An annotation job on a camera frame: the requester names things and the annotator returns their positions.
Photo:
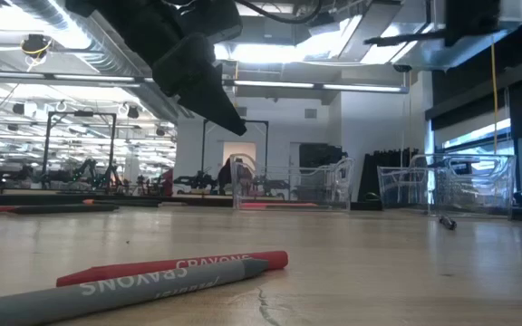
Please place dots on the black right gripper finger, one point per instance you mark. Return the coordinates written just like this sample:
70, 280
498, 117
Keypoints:
459, 20
486, 18

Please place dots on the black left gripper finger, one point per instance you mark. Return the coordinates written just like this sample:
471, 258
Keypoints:
197, 77

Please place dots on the black pen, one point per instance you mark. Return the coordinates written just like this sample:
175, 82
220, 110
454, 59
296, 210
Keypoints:
129, 204
447, 223

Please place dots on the pink pencil orange eraser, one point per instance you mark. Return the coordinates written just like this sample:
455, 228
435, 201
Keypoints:
279, 205

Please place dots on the red crayon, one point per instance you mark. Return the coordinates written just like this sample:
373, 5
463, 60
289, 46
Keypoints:
270, 260

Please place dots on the black background robot arm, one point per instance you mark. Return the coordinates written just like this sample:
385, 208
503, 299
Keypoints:
197, 181
89, 169

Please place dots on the ceiling light strip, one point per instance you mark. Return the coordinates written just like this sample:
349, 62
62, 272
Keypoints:
84, 78
356, 87

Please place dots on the white door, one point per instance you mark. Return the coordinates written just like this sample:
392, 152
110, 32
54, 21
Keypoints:
243, 149

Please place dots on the person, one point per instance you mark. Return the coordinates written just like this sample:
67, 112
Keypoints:
227, 176

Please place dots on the clear plastic bin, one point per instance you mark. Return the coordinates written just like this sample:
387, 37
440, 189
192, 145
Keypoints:
333, 181
492, 181

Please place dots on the grey crayon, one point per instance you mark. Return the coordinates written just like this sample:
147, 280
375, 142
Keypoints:
107, 294

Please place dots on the silver rectangular ceiling duct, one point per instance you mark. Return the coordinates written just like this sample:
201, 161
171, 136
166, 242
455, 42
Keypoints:
469, 56

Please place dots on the silver spiral ceiling duct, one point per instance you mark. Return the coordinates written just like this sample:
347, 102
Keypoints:
107, 54

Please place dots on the dome security camera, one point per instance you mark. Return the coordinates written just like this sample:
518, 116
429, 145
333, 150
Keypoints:
402, 68

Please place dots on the black station frame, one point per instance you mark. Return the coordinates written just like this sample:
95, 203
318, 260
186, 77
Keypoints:
267, 149
47, 149

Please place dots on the grey wall vent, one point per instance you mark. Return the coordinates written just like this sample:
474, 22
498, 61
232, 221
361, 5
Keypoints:
311, 113

